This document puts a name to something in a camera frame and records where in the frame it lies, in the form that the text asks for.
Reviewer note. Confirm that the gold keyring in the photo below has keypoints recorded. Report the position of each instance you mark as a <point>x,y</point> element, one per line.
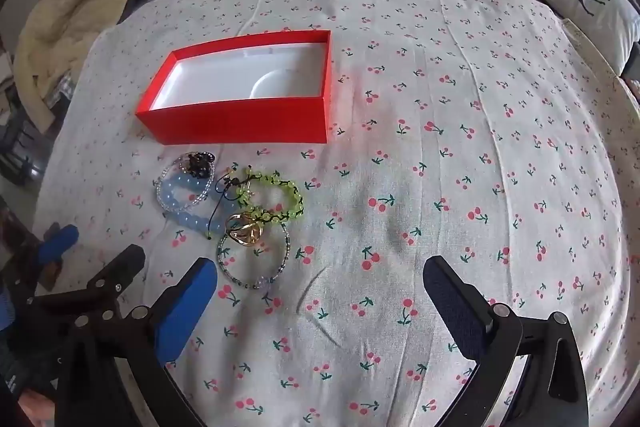
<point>243,231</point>

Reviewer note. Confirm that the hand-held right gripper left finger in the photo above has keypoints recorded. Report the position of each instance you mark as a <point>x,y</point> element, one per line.
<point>187,312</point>

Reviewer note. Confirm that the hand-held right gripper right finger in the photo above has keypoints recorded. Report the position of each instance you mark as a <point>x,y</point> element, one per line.
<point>455,307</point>

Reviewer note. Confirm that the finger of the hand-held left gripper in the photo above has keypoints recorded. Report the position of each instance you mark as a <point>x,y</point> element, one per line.
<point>120,267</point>
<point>60,241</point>

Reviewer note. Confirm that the red cardboard box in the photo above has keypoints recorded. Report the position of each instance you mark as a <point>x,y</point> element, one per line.
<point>240,117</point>

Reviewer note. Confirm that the beige quilted blanket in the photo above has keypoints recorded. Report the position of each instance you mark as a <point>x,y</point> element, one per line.
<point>75,7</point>

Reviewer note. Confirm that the black flower charm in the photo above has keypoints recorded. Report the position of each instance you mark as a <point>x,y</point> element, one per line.
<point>197,163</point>

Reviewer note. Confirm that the dark chair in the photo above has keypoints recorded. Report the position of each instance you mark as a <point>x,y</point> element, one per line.
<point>17,147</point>

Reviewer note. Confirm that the cherry print bed sheet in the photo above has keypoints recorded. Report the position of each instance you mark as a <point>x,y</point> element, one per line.
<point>450,157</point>

